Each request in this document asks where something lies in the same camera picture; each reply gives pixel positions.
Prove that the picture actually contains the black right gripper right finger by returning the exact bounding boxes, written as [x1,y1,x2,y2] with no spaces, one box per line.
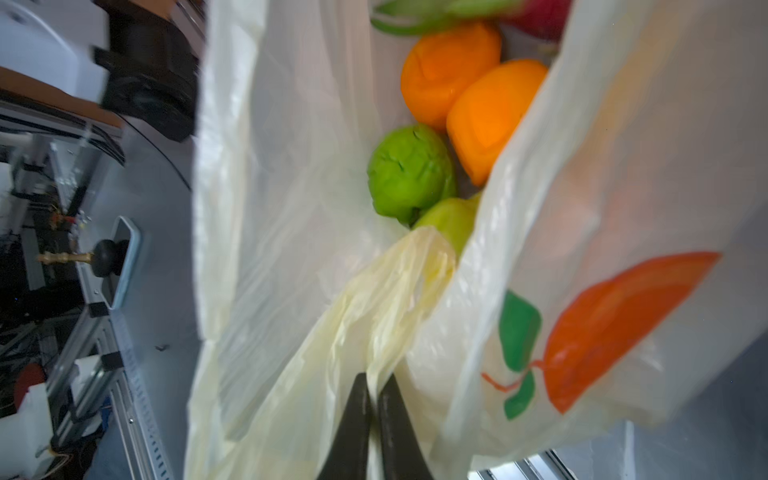
[377,375,434,480]

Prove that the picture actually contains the translucent printed plastic bag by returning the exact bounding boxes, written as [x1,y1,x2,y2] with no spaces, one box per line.
[184,1,767,479]

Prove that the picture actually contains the pink dragon fruit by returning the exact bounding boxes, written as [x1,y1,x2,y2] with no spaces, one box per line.
[370,0,573,41]

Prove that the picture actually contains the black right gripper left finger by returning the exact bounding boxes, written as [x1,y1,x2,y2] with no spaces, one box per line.
[317,373,372,480]

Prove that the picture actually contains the orange fruit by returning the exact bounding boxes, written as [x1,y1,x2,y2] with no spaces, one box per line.
[447,59,548,187]
[400,21,502,131]

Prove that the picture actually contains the green pear fruit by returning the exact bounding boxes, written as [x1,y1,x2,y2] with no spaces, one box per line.
[413,192,482,260]

